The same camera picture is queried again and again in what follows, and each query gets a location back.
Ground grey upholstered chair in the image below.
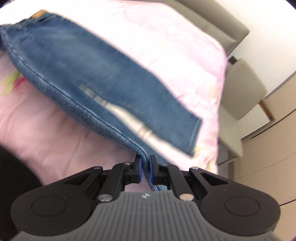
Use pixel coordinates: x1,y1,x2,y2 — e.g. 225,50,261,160
219,58,267,157

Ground beige wardrobe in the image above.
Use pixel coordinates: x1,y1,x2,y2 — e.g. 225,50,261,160
231,71,296,207

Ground blue denim jeans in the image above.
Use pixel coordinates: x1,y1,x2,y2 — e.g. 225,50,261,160
1,13,202,178

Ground pink and cream bed quilt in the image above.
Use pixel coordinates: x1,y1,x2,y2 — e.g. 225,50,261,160
1,1,226,184

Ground grey upholstered headboard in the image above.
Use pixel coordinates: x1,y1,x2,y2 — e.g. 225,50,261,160
162,0,251,56

